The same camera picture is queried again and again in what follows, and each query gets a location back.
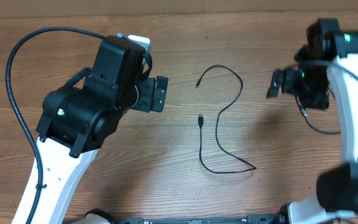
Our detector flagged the black usb cable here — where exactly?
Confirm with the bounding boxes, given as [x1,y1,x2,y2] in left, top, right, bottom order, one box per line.
[294,26,358,136]
[195,64,257,174]

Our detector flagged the left camera cable black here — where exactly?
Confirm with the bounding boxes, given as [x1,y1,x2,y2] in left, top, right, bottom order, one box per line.
[5,27,106,224]

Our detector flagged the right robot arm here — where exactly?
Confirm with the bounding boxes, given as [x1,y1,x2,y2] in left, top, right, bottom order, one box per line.
[267,19,358,223]

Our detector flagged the right camera cable black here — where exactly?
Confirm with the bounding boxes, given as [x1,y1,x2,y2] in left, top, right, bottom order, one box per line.
[300,59,358,150]

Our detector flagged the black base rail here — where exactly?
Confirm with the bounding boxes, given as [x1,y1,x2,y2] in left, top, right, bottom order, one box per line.
[62,208,291,224]

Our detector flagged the camera cable black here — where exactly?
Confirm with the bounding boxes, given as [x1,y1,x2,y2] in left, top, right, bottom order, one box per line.
[300,59,358,150]
[5,27,106,224]

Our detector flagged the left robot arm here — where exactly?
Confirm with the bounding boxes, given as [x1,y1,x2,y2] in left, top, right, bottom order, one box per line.
[14,34,168,223]

